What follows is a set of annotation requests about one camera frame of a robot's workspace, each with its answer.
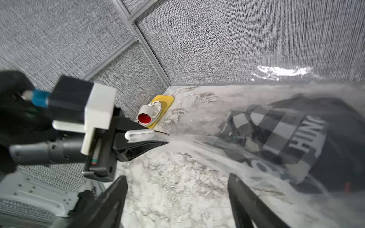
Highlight yellow tray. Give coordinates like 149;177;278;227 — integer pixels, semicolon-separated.
147;95;175;129

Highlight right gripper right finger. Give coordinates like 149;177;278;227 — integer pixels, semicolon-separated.
228;173;288;228

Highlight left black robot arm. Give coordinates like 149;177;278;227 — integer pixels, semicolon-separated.
1;70;167;182

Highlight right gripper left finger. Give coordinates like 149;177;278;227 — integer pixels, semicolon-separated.
68;176;128;228

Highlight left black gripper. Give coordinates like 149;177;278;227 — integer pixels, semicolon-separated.
83;107;168;182

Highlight clear vacuum bag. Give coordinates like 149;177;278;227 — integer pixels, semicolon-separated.
118;83;365;228

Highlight black white checkered cloth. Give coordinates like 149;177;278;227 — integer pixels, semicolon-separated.
210;104;329;186

